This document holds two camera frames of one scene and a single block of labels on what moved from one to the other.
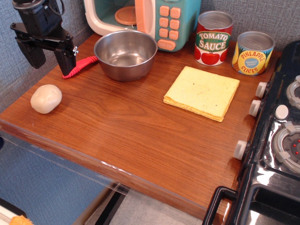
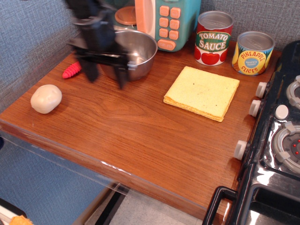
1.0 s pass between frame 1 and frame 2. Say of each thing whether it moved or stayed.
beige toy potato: stayed
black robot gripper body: moved
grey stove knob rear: stayed
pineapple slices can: stayed
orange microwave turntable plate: stayed
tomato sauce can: stayed
